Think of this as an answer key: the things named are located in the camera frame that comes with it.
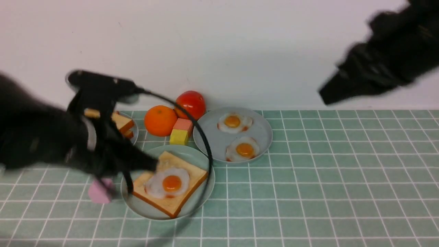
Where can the yellow cube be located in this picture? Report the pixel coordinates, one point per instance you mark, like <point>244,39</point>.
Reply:
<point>180,137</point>

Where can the green centre plate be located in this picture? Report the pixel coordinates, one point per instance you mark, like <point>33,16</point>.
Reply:
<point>198,197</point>

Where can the orange fruit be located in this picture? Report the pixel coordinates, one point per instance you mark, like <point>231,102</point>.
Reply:
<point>160,120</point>

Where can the toast slice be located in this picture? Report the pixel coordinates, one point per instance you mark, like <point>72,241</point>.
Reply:
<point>96,114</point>
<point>171,207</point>
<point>129,134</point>

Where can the fried egg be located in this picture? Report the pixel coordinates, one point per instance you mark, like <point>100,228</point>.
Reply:
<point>169,183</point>
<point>234,123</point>
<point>242,149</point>

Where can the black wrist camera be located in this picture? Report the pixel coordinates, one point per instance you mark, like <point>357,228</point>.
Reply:
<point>120,89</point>

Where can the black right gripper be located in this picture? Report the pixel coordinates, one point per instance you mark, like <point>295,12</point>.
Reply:
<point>403,46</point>

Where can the salmon pink cube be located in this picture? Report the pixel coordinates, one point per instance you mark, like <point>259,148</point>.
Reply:
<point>184,125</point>

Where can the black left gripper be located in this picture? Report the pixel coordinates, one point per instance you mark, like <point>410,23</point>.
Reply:
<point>112,152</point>

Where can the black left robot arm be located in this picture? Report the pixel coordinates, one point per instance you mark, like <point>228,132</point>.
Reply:
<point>34,132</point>

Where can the light blue bread plate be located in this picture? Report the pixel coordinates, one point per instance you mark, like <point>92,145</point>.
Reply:
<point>128,124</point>

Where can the red apple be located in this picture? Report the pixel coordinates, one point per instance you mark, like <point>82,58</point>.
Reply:
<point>193,102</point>

